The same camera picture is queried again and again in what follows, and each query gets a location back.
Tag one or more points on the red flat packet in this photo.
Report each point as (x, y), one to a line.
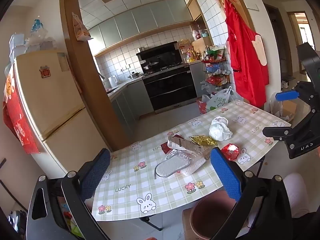
(165, 148)

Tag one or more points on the steel lidded pot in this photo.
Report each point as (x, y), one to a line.
(135, 75)

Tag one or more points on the pink trash bin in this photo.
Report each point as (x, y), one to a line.
(210, 212)

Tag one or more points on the silver foil tray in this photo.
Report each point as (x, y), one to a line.
(170, 166)

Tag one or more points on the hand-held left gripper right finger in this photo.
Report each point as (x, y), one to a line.
(226, 175)

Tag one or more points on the wooden door frame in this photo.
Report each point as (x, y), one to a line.
(291, 42)

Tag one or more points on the white plastic shopping bag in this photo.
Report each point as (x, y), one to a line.
(220, 100)

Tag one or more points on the stack of white boxes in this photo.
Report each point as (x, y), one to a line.
(16, 47)

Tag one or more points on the cream two-door refrigerator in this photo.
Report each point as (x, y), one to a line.
(50, 92)

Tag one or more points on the grey kitchen cabinets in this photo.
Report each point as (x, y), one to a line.
(140, 20)
(136, 97)

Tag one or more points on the black wok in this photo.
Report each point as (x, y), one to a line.
(148, 67)

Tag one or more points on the black range hood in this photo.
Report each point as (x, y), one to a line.
(160, 53)

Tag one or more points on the wooden wall cabinet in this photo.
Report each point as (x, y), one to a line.
(197, 12)

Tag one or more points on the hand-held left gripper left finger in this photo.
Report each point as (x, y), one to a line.
(97, 172)

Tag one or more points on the open cardboard box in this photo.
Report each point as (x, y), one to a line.
(290, 107)

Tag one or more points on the clear plastic clamshell container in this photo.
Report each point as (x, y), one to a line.
(196, 163)

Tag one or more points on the pile of clear plastic bags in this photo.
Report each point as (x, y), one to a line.
(40, 38)

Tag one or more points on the red round foil packet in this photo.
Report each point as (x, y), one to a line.
(230, 152)

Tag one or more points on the white electric kettle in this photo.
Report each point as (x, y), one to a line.
(112, 81)

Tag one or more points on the table with checked cloth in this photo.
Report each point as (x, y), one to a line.
(130, 175)

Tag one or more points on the hanging snack bag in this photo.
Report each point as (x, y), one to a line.
(80, 28)

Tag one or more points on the grey upper kitchen cabinets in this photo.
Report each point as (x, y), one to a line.
(140, 20)

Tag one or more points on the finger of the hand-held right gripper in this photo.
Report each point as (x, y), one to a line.
(276, 132)
(287, 95)

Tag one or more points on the grey lower kitchen cabinets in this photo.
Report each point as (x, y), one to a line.
(136, 97)

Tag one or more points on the small steel pot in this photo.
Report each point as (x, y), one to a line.
(141, 49)

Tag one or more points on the person's white clad leg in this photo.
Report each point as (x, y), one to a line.
(297, 195)

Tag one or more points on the red printed hanging cloth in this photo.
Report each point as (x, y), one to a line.
(17, 120)

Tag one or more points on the clear plastic bag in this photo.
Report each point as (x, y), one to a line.
(275, 108)

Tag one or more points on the red apron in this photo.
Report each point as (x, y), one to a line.
(243, 62)

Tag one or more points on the black stove oven unit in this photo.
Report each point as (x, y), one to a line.
(170, 90)

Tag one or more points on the black folding table legs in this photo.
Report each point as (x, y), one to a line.
(152, 223)

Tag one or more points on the white labelled wrapper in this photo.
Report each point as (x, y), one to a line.
(182, 143)

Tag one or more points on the flat cardboard box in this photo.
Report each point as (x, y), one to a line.
(186, 225)

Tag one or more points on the red square fridge magnet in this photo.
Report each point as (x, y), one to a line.
(45, 71)

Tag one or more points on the red carton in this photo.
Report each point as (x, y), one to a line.
(202, 107)

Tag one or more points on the gold foil wrapper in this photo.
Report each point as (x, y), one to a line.
(202, 140)

